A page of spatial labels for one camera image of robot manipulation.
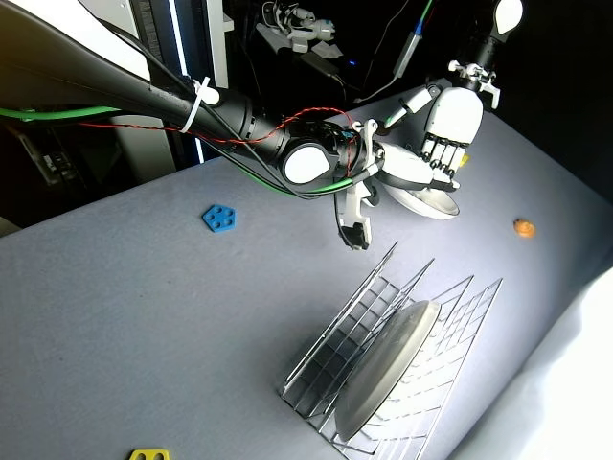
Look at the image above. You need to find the blue pentagon block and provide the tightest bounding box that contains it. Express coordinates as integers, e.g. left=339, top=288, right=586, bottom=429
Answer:
left=201, top=204, right=239, bottom=235

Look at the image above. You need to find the grey table cloth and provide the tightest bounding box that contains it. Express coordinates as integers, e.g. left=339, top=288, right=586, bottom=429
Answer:
left=0, top=103, right=613, bottom=460

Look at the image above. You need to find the spare white robot hand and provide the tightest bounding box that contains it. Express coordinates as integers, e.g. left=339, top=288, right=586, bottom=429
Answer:
left=256, top=0, right=344, bottom=55

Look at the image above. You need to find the white cable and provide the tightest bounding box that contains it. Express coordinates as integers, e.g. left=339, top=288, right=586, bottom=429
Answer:
left=353, top=74, right=401, bottom=104

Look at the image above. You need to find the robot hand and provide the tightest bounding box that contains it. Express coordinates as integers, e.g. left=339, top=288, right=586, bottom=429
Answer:
left=375, top=142, right=462, bottom=193
left=382, top=83, right=485, bottom=181

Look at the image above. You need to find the silver wire dish rack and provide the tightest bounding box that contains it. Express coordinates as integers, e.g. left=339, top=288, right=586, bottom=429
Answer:
left=277, top=241, right=504, bottom=460

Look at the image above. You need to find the white plate dark rim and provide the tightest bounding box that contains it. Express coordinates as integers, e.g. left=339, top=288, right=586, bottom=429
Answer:
left=385, top=184, right=462, bottom=221
left=333, top=299, right=442, bottom=443

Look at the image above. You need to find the grey cable adapter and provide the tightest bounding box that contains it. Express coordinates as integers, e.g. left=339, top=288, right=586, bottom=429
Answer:
left=392, top=21, right=426, bottom=78

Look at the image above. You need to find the black power adapter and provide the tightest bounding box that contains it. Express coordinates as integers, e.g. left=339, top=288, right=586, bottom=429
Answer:
left=301, top=50, right=347, bottom=86

